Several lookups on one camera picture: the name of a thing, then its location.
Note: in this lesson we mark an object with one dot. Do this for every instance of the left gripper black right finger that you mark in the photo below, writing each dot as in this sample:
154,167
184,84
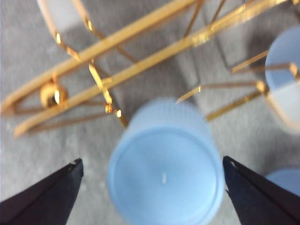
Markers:
264,206

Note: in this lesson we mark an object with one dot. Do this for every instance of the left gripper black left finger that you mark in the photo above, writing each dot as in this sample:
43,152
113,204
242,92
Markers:
39,206

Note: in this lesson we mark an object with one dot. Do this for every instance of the blue ribbed plastic cup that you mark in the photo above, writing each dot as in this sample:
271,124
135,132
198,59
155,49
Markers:
288,180
286,47
164,175

